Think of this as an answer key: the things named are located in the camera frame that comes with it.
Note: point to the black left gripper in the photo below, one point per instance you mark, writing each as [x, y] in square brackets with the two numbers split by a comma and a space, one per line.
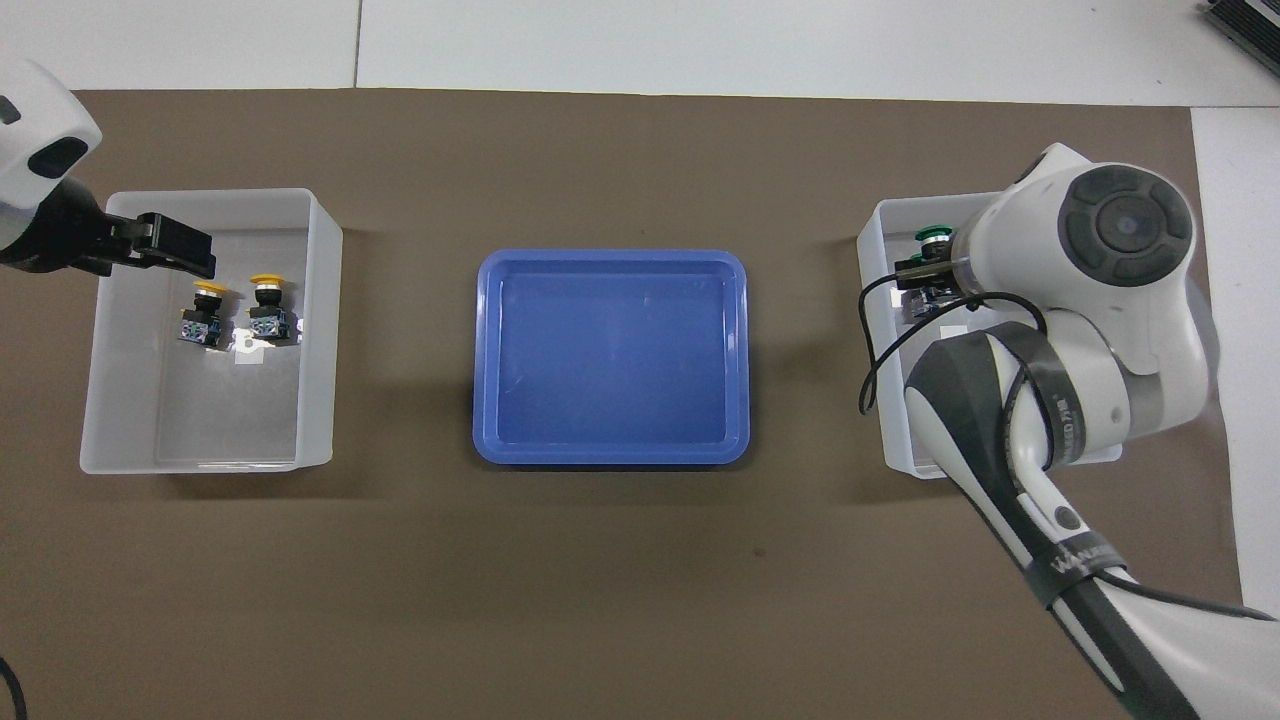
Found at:
[50, 235]

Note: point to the green push button switch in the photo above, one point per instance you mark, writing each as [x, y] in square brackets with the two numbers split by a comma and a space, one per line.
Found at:
[935, 237]

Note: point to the yellow push button switch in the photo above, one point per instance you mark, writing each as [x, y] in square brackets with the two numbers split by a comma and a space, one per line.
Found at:
[268, 320]
[203, 322]

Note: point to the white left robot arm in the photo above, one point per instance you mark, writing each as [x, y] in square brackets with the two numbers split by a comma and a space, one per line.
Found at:
[30, 130]

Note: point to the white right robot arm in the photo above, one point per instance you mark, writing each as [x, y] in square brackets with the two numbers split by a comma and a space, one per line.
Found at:
[1100, 300]

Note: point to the small white sticker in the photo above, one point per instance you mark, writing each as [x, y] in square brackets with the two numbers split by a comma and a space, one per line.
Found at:
[246, 354]

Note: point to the translucent white plastic box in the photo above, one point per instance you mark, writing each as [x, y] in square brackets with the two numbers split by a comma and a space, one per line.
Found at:
[130, 420]
[900, 440]

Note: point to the blue plastic tray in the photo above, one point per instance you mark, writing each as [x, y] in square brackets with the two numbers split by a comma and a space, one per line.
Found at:
[610, 360]

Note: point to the black ribbed metal device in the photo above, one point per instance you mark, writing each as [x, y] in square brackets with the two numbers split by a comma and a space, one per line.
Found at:
[1245, 25]

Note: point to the brown paper table mat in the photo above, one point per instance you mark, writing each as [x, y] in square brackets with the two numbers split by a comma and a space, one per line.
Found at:
[640, 580]

